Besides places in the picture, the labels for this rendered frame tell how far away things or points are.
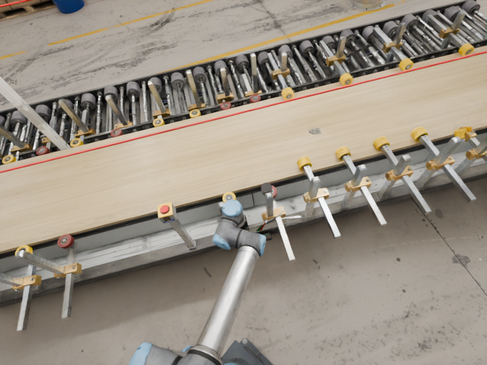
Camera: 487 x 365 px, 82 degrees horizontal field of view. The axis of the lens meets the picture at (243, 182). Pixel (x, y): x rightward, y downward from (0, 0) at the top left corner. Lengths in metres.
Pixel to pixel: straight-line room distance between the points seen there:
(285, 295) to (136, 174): 1.45
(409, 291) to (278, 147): 1.52
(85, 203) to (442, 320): 2.60
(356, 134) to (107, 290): 2.32
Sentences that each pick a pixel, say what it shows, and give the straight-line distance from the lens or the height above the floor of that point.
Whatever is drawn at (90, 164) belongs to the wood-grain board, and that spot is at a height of 0.90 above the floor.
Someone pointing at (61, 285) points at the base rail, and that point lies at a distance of 2.14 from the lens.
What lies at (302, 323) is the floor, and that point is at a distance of 2.39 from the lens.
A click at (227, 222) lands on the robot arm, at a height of 1.22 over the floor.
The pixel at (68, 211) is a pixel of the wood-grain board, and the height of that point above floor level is 0.90.
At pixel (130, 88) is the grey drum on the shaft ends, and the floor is 0.85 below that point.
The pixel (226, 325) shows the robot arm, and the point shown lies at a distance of 1.03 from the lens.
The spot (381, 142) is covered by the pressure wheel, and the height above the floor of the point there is 0.98.
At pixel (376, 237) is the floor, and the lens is 2.67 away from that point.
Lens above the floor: 2.37
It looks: 58 degrees down
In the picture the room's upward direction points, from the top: 11 degrees counter-clockwise
